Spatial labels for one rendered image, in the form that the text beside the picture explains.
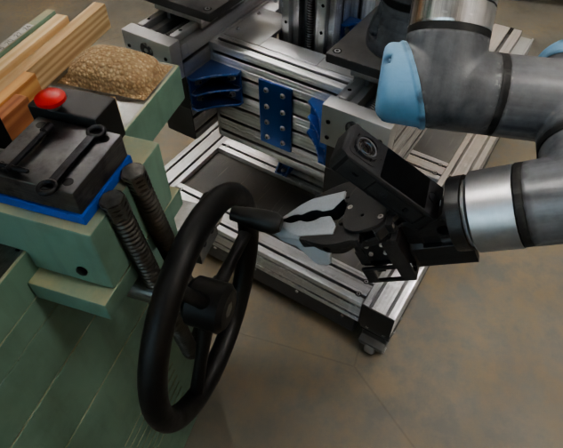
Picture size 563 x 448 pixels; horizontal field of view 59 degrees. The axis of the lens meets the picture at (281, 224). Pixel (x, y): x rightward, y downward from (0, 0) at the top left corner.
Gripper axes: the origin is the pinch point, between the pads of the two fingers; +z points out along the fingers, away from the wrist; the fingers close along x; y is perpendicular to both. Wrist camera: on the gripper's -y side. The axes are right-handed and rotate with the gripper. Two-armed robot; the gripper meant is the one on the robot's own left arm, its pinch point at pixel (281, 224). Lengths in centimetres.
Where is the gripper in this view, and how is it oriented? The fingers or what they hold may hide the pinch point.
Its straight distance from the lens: 56.3
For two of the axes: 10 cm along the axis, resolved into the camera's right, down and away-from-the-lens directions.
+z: -8.2, 1.3, 5.6
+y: 4.8, 6.8, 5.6
